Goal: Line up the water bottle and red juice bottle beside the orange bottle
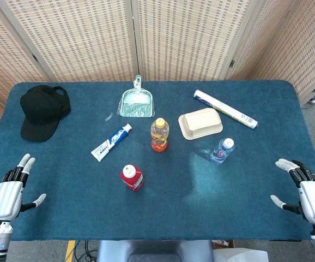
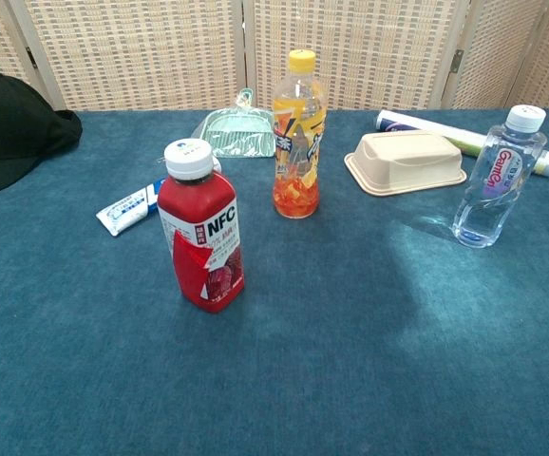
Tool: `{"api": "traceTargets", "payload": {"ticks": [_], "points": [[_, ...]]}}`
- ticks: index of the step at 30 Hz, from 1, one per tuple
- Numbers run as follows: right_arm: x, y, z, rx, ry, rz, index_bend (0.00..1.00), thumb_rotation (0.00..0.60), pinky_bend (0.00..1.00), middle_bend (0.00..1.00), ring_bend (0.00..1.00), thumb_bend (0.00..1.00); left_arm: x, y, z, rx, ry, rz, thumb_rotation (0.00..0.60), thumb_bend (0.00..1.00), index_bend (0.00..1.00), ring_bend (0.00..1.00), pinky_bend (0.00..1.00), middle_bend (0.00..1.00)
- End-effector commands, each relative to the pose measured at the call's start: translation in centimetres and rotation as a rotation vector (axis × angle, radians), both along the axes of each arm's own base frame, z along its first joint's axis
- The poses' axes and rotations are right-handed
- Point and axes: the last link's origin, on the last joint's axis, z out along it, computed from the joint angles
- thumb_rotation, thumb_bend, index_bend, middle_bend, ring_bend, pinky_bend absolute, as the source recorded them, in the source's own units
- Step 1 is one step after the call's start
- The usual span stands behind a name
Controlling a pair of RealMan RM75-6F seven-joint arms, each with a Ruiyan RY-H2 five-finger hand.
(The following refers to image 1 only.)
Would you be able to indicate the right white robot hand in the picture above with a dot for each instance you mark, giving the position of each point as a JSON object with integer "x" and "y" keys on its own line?
{"x": 314, "y": 199}

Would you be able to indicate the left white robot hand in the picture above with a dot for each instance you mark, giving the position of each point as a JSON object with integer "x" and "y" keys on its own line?
{"x": 6, "y": 197}

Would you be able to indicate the clear water bottle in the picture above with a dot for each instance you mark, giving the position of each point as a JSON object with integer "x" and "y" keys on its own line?
{"x": 222, "y": 151}

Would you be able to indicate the red juice bottle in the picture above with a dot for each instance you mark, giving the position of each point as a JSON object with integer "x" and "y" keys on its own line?
{"x": 132, "y": 178}

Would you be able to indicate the blue table cloth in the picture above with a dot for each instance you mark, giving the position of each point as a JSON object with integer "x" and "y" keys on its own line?
{"x": 92, "y": 196}

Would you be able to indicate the black baseball cap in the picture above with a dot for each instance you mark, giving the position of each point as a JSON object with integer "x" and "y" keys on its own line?
{"x": 41, "y": 112}

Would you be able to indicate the white blue toothpaste tube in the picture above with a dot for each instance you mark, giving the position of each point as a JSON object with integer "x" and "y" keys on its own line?
{"x": 111, "y": 143}

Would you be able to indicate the white plastic wrap roll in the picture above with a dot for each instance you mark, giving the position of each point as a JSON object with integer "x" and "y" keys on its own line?
{"x": 225, "y": 109}

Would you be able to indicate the small metal paper clip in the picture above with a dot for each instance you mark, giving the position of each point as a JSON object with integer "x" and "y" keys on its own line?
{"x": 108, "y": 116}

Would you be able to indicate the beige lunch box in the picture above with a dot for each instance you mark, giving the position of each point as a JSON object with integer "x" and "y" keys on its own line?
{"x": 201, "y": 122}

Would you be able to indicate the green dustpan brush set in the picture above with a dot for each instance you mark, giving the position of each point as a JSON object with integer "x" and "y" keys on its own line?
{"x": 137, "y": 106}

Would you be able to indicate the orange tea bottle yellow cap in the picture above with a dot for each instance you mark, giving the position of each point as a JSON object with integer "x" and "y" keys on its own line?
{"x": 159, "y": 136}

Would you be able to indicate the woven folding screen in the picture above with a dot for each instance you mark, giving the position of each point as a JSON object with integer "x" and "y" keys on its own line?
{"x": 86, "y": 38}

